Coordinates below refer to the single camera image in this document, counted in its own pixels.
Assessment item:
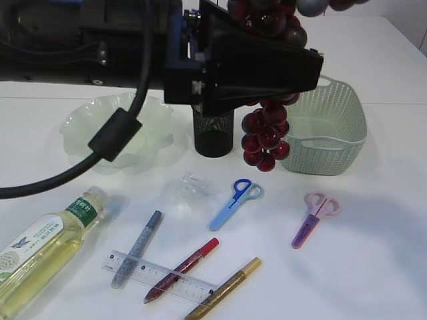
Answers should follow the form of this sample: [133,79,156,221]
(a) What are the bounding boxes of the blue scissors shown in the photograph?
[208,178,264,231]

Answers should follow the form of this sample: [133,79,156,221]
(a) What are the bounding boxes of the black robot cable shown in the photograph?
[0,0,154,200]

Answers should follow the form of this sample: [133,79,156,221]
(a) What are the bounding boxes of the gold glitter pen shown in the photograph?
[184,257,262,320]

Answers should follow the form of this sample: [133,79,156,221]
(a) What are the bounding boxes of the purple artificial grape bunch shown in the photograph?
[242,1,357,172]

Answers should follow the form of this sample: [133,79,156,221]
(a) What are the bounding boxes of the clear plastic ruler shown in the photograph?
[101,250,219,304]

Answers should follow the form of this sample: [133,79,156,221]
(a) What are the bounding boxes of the yellow tea bottle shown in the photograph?
[1,187,110,319]

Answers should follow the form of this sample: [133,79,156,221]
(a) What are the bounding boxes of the red glitter pen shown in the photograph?
[143,237,219,304]

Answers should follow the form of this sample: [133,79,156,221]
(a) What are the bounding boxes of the green wavy glass plate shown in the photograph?
[59,92,173,170]

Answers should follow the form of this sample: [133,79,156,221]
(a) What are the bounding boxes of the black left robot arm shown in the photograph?
[1,1,324,117]

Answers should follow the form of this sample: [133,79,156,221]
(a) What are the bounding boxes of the black mesh pen holder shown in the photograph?
[192,108,234,158]

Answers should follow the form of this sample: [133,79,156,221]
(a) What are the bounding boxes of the green woven plastic basket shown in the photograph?
[281,75,367,176]

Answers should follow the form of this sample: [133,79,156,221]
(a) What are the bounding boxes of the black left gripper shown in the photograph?
[163,1,324,116]

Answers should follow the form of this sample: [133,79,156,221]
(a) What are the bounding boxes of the clear plastic sheet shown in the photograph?
[168,171,213,215]

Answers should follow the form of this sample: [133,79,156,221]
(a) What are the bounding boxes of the silver glitter pen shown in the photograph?
[111,211,163,289]

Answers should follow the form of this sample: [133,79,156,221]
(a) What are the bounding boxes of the pink purple scissors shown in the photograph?
[291,192,342,249]

